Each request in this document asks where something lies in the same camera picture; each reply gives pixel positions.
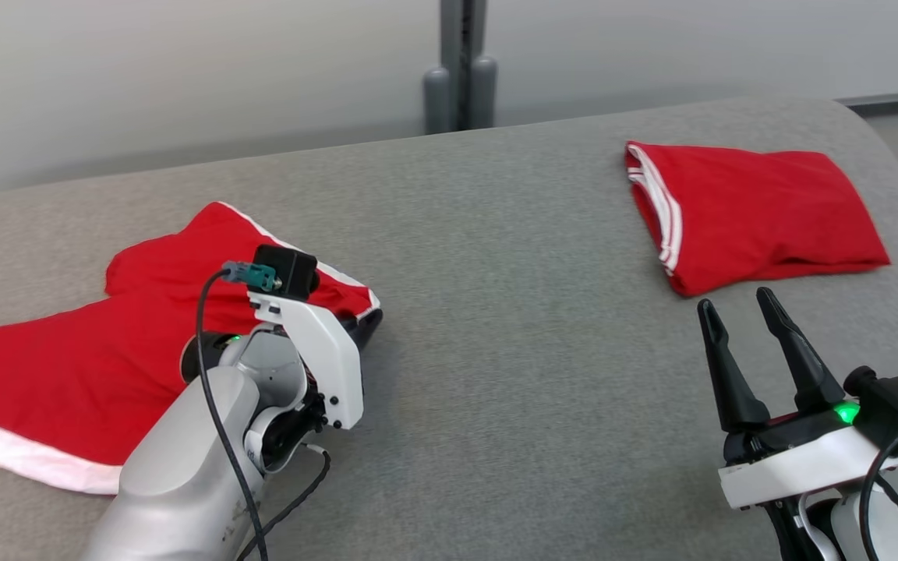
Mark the red printed basketball jersey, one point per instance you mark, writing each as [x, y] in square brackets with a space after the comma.
[761, 210]

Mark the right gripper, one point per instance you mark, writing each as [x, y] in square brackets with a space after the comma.
[792, 460]

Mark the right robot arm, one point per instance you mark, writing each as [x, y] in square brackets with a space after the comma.
[893, 530]

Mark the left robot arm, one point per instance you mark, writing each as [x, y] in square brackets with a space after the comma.
[176, 467]

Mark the grey partition post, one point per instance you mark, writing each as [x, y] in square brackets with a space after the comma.
[461, 78]

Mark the red shorts with white hem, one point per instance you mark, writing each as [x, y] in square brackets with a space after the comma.
[67, 374]

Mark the left camera teal plug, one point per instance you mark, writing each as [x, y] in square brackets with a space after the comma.
[254, 275]

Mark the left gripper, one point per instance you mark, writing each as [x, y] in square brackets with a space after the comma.
[340, 366]

